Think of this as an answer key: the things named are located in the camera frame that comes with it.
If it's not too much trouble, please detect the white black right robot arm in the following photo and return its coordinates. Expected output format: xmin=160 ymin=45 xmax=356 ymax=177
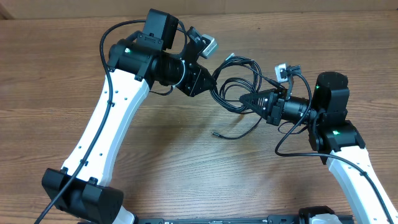
xmin=239 ymin=72 xmax=397 ymax=223

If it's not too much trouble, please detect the thin black cable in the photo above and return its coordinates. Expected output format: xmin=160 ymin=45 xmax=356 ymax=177
xmin=211 ymin=116 xmax=262 ymax=140

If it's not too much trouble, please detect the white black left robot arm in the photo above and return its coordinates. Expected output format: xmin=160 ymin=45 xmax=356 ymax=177
xmin=42 ymin=9 xmax=218 ymax=223

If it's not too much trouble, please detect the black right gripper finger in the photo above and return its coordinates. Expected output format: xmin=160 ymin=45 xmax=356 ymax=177
xmin=244 ymin=101 xmax=271 ymax=121
xmin=239 ymin=88 xmax=277 ymax=108

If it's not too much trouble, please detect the thick black cable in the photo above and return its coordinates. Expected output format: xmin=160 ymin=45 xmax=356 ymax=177
xmin=210 ymin=52 xmax=284 ymax=114

